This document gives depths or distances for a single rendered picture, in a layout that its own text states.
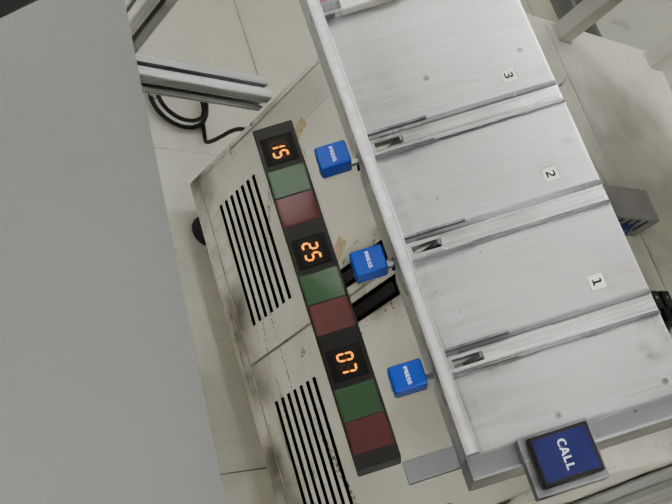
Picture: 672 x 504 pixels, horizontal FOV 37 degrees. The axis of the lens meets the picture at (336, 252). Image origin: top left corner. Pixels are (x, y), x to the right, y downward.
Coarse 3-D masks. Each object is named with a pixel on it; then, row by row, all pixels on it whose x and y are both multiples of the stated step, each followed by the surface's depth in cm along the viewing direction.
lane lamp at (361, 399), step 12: (360, 384) 86; (372, 384) 86; (336, 396) 86; (348, 396) 86; (360, 396) 86; (372, 396) 86; (348, 408) 85; (360, 408) 85; (372, 408) 85; (348, 420) 85
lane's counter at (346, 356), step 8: (352, 344) 87; (328, 352) 87; (336, 352) 87; (344, 352) 87; (352, 352) 87; (360, 352) 87; (328, 360) 87; (336, 360) 87; (344, 360) 87; (352, 360) 87; (360, 360) 87; (336, 368) 87; (344, 368) 87; (352, 368) 87; (360, 368) 87; (336, 376) 86; (344, 376) 86; (352, 376) 86
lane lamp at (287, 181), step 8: (288, 168) 94; (296, 168) 94; (304, 168) 94; (272, 176) 94; (280, 176) 94; (288, 176) 94; (296, 176) 94; (304, 176) 94; (272, 184) 94; (280, 184) 94; (288, 184) 93; (296, 184) 93; (304, 184) 93; (280, 192) 93; (288, 192) 93; (296, 192) 93
